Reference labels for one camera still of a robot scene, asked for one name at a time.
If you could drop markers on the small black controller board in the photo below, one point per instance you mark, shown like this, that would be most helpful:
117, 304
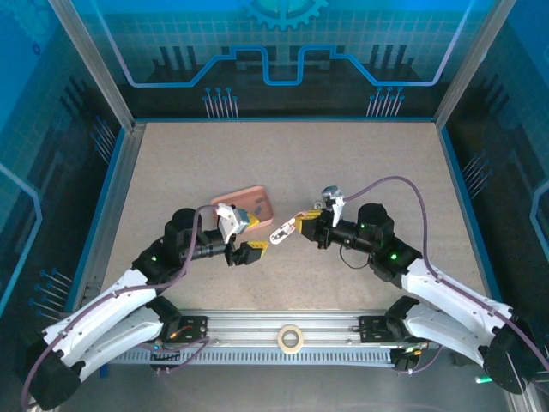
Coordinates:
403, 362
165, 358

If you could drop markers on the beige tape roll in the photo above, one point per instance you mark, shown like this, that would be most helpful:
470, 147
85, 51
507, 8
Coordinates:
281, 339

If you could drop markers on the pink plastic tray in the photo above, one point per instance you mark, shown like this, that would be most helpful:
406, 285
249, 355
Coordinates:
257, 197

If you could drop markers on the aluminium side frame rail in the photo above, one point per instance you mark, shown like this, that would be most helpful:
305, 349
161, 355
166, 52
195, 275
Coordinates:
116, 193

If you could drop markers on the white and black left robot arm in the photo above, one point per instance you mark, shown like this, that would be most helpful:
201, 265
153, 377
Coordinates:
107, 317

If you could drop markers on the aluminium frame post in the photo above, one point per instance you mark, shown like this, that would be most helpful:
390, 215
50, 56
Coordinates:
467, 73
98, 73

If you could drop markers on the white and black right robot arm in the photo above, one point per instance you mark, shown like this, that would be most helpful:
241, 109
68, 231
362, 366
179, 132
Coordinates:
450, 296

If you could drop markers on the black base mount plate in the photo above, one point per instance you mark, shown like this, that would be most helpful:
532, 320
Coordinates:
373, 328
193, 328

